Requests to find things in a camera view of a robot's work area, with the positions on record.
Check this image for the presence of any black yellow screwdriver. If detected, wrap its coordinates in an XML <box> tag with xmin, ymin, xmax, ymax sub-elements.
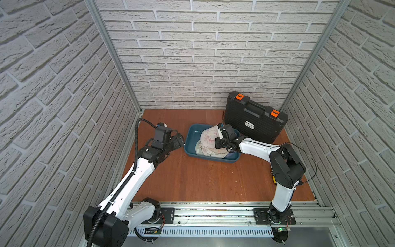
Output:
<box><xmin>271</xmin><ymin>169</ymin><xmax>277</xmax><ymax>185</ymax></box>

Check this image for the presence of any black plastic tool case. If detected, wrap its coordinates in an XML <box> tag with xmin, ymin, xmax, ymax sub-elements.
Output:
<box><xmin>224</xmin><ymin>91</ymin><xmax>289</xmax><ymax>144</ymax></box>

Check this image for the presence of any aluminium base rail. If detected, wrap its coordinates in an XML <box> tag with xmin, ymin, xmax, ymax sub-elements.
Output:
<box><xmin>137</xmin><ymin>202</ymin><xmax>342</xmax><ymax>242</ymax></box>

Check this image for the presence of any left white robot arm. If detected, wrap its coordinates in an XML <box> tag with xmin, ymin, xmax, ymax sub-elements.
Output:
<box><xmin>83</xmin><ymin>123</ymin><xmax>185</xmax><ymax>247</ymax></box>

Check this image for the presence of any aluminium corner post left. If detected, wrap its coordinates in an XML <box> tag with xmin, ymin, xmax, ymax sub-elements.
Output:
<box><xmin>85</xmin><ymin>0</ymin><xmax>143</xmax><ymax>114</ymax></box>

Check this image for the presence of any aluminium corner post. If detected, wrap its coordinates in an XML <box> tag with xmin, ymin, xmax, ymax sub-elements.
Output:
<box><xmin>85</xmin><ymin>0</ymin><xmax>143</xmax><ymax>114</ymax></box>
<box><xmin>280</xmin><ymin>0</ymin><xmax>351</xmax><ymax>112</ymax></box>

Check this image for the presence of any pink rainbow unicorn coaster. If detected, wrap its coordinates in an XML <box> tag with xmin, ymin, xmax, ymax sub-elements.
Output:
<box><xmin>200</xmin><ymin>125</ymin><xmax>219</xmax><ymax>150</ymax></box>

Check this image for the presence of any teal plastic storage box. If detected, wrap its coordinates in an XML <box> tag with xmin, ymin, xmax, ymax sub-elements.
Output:
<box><xmin>184</xmin><ymin>123</ymin><xmax>241</xmax><ymax>164</ymax></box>

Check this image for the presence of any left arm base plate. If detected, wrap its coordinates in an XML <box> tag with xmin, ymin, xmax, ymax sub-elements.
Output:
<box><xmin>146</xmin><ymin>207</ymin><xmax>175</xmax><ymax>225</ymax></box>

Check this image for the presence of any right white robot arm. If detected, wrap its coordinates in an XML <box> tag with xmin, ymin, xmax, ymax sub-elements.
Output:
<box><xmin>215</xmin><ymin>123</ymin><xmax>306</xmax><ymax>221</ymax></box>

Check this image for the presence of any black corrugated cable conduit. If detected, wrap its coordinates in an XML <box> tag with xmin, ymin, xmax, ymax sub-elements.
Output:
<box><xmin>86</xmin><ymin>118</ymin><xmax>158</xmax><ymax>247</ymax></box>

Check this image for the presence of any aluminium corner post right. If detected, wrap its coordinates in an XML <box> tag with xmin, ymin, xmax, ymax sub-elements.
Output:
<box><xmin>280</xmin><ymin>0</ymin><xmax>351</xmax><ymax>112</ymax></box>

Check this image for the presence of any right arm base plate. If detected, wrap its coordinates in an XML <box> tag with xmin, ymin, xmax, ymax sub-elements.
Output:
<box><xmin>253</xmin><ymin>208</ymin><xmax>296</xmax><ymax>225</ymax></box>

